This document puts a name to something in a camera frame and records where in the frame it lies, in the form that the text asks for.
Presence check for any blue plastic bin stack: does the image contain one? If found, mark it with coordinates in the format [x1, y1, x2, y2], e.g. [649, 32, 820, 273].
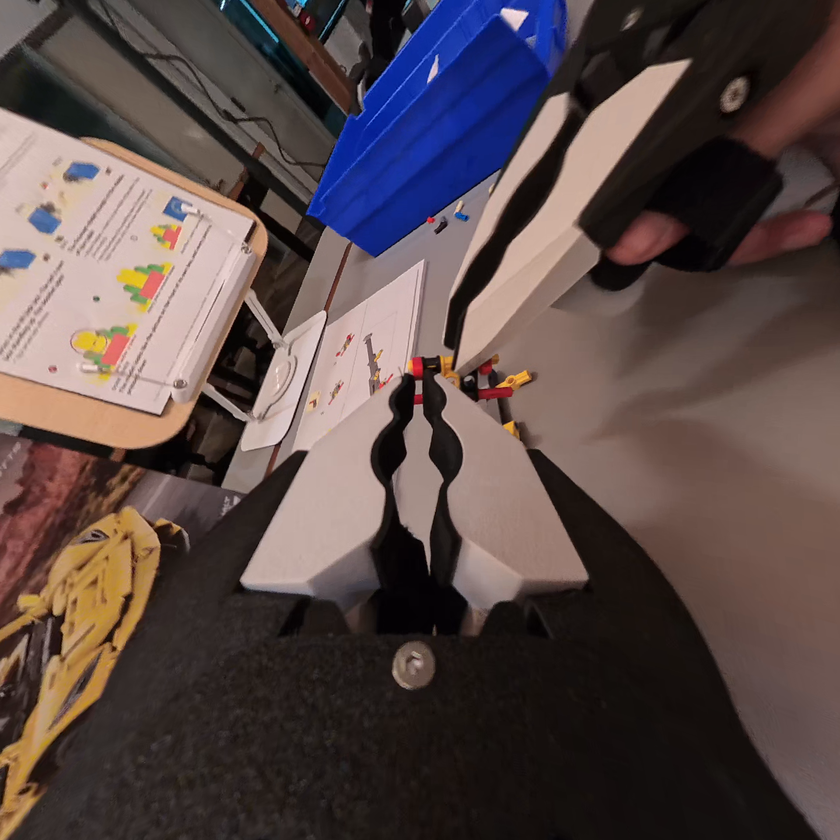
[305, 0, 569, 258]

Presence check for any black lego set box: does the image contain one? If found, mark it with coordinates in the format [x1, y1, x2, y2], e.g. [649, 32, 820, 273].
[0, 433, 245, 840]

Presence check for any white document stand wooden board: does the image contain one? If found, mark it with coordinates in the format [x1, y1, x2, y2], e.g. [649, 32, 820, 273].
[0, 108, 329, 455]

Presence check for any long grey lego beam assembly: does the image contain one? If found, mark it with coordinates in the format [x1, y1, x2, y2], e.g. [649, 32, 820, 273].
[489, 354, 534, 442]

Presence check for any black cable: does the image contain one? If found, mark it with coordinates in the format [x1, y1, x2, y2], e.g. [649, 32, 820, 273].
[141, 49, 332, 170]

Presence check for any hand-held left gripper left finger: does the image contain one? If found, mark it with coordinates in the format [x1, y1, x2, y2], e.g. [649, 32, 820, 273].
[238, 376, 432, 635]

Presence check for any printed instruction sheet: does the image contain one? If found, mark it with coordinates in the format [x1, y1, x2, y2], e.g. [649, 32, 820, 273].
[0, 108, 258, 417]

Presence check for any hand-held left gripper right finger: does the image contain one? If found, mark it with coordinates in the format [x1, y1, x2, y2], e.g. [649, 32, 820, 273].
[422, 373, 590, 636]

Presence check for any lego instruction booklet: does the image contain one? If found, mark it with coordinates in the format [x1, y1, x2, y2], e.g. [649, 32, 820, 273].
[292, 259, 427, 454]

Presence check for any red yellow black lego assembly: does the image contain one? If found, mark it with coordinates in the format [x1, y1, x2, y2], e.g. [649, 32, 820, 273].
[407, 354, 518, 403]

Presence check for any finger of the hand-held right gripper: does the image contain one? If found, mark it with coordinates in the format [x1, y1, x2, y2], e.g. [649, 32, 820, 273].
[443, 91, 584, 352]
[458, 59, 693, 374]

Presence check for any person's right hand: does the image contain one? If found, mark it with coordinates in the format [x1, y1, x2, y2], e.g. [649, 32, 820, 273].
[604, 38, 840, 270]

